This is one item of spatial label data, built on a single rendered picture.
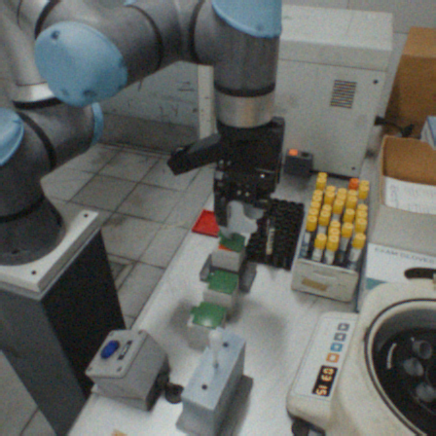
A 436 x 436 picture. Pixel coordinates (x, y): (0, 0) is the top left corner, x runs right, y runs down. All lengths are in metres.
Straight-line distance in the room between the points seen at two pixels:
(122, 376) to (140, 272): 1.43
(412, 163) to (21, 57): 0.74
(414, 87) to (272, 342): 0.89
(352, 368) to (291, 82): 0.61
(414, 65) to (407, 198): 0.51
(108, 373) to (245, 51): 0.41
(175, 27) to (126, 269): 1.58
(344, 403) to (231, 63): 0.39
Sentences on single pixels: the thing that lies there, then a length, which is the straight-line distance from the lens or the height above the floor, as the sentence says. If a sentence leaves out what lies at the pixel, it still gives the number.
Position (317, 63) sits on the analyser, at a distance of 0.89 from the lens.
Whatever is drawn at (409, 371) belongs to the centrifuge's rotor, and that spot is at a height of 0.98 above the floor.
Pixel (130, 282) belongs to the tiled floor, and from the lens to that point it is 1.90.
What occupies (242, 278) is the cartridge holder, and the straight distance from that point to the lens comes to 0.69.
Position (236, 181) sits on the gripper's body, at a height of 1.10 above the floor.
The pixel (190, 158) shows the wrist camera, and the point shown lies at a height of 1.12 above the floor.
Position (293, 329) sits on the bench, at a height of 0.88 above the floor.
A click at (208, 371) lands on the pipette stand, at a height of 0.98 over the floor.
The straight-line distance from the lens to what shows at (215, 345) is 0.45.
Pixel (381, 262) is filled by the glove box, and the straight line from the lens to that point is 0.69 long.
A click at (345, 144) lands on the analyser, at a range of 0.95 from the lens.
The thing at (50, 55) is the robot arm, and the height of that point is 1.29.
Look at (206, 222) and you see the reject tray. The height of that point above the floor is 0.88.
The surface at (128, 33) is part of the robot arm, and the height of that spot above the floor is 1.30.
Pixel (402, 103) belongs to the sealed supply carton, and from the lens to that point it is 1.32.
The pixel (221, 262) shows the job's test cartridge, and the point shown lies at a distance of 0.67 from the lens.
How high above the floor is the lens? 1.41
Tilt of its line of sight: 41 degrees down
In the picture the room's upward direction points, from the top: straight up
